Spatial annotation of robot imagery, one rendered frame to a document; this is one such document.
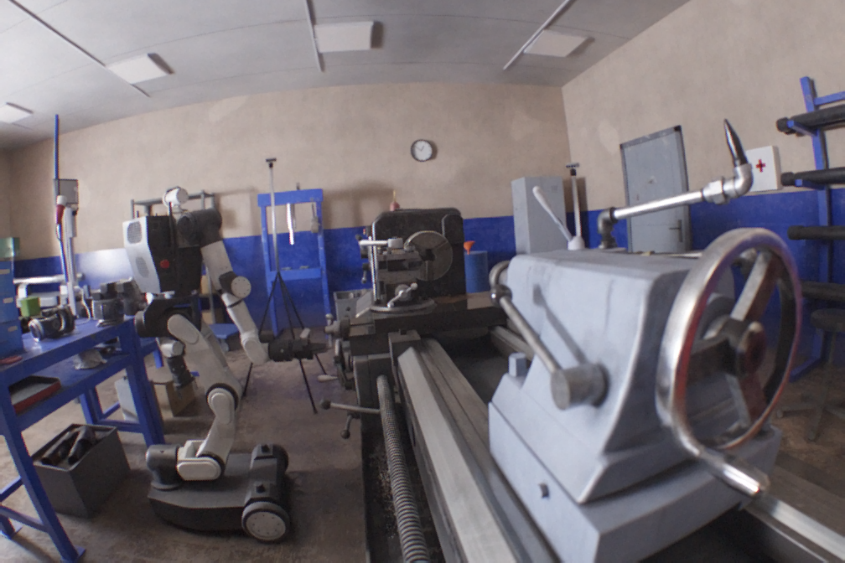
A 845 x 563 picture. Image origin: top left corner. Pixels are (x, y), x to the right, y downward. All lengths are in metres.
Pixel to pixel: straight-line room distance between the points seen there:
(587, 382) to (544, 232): 5.11
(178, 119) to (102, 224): 2.07
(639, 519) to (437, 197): 5.33
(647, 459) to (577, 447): 0.08
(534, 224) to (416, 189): 1.71
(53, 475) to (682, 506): 2.29
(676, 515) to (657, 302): 0.23
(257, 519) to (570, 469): 1.46
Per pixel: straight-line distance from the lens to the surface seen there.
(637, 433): 0.44
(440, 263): 1.97
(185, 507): 1.87
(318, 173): 5.53
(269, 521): 1.76
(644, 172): 4.94
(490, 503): 0.57
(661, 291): 0.40
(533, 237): 5.42
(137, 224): 1.58
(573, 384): 0.40
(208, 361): 1.68
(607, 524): 0.41
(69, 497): 2.31
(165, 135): 6.41
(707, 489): 0.49
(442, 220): 2.15
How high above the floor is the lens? 1.22
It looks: 2 degrees down
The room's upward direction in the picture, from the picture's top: 4 degrees counter-clockwise
